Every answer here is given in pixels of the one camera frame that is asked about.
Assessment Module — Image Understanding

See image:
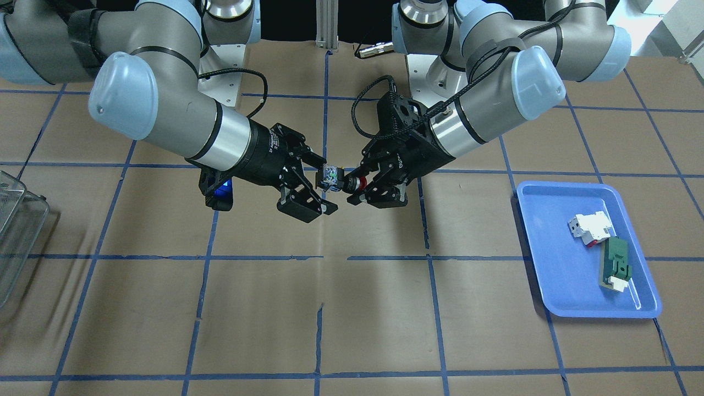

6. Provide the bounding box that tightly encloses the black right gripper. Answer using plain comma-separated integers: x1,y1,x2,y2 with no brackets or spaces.
234,120,338,223

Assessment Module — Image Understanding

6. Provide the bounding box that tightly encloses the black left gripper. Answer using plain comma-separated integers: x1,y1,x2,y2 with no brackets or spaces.
344,92,455,210

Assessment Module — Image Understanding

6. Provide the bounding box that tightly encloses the red emergency stop button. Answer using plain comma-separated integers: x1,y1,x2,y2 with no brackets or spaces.
315,164,367,195

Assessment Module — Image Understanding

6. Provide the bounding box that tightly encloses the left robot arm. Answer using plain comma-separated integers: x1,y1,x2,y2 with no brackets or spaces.
343,1,632,208

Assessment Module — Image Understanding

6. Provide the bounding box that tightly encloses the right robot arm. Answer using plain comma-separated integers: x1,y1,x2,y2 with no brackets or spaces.
2,1,337,223

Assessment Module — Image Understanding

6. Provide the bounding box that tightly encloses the white circuit breaker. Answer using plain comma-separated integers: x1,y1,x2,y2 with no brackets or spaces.
568,211,616,248

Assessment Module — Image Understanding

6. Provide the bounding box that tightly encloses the blue plastic tray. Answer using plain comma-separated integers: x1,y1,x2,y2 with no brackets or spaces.
517,181,662,319

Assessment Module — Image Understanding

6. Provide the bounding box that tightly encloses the green terminal block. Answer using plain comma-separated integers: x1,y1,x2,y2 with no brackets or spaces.
600,236,632,293

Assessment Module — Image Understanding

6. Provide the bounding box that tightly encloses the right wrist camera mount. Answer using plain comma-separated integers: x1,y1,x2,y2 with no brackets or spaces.
199,168,234,211

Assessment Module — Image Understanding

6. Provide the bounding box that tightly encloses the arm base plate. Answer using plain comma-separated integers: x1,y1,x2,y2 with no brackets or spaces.
406,50,468,108
197,43,246,108

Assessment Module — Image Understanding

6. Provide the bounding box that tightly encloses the aluminium frame post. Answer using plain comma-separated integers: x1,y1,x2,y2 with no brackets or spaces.
315,0,339,52

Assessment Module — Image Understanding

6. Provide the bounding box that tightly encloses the black braided cable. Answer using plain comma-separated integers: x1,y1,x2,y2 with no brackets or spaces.
351,0,578,141

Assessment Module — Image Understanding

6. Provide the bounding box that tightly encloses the wire mesh shelf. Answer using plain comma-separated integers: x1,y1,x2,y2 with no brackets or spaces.
1,171,50,306

